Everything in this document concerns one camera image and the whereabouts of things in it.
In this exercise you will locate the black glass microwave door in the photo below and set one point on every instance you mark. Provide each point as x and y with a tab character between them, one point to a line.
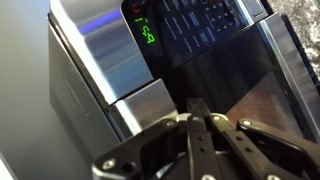
220	76

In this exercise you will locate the stainless steel microwave oven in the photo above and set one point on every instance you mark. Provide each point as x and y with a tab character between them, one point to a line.
110	56

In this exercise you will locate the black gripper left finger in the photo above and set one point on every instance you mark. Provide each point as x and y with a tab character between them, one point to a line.
196	143

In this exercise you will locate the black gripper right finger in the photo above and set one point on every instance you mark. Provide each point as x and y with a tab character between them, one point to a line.
240	146

